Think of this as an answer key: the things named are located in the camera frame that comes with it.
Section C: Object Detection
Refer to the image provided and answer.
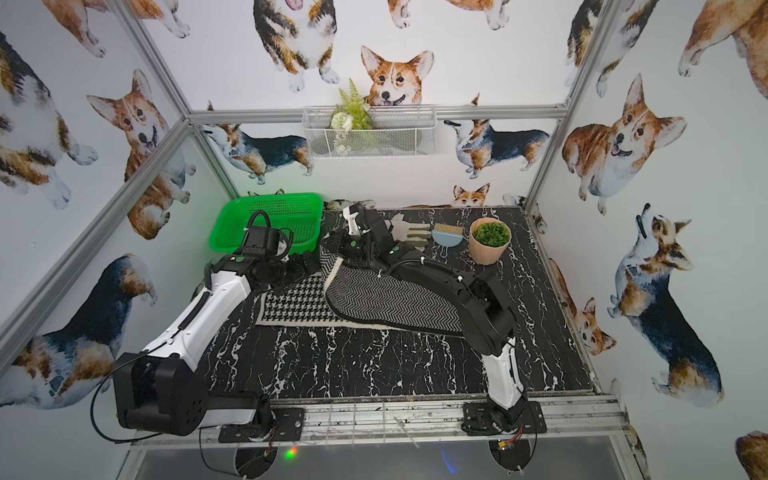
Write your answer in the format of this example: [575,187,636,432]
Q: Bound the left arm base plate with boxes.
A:
[218,408,306,443]

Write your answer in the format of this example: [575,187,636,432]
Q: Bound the aluminium front rail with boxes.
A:
[129,396,628,451]

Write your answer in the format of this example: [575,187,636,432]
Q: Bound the white work glove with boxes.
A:
[385,213,432,251]

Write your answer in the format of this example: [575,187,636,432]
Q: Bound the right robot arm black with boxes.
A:
[323,204,527,435]

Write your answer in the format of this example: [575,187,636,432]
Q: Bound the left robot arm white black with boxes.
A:
[112,252,321,437]

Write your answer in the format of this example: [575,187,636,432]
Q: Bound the artificial fern and white flowers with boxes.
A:
[329,79,377,156]

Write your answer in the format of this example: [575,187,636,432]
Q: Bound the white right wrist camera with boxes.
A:
[342,205,360,238]

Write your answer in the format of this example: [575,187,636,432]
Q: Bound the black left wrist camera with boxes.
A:
[240,210,294,261]

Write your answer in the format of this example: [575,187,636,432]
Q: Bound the pink pot with green plant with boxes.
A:
[469,217,512,266]

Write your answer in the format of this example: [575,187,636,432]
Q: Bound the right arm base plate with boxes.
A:
[461,398,548,436]

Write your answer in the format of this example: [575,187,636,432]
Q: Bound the white wire wall basket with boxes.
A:
[301,106,437,159]

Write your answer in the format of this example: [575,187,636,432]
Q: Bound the black white patterned knit scarf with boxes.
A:
[243,248,462,337]

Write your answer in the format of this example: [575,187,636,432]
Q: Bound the green plastic basket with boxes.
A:
[208,192,326,260]

